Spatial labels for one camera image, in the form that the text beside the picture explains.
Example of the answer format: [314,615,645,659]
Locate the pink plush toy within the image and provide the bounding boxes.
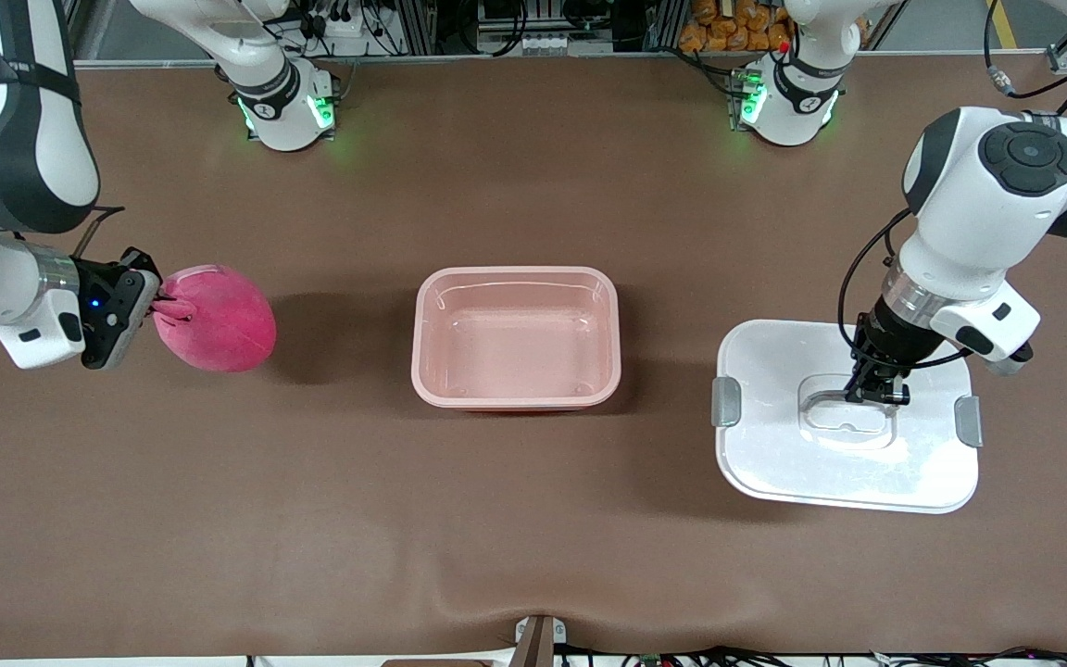
[154,265,277,373]

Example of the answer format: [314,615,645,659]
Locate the white box lid grey clips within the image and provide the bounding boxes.
[712,320,984,514]

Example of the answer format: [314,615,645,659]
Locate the brown table mat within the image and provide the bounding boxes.
[0,51,1067,661]

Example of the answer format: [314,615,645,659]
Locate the white power strip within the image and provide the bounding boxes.
[307,0,382,57]

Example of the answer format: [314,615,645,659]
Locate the clear plastic bin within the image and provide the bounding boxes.
[411,267,622,411]

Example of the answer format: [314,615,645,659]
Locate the orange snack bag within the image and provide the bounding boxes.
[679,0,796,54]

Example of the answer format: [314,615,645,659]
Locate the wooden clamp bracket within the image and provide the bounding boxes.
[513,614,569,667]

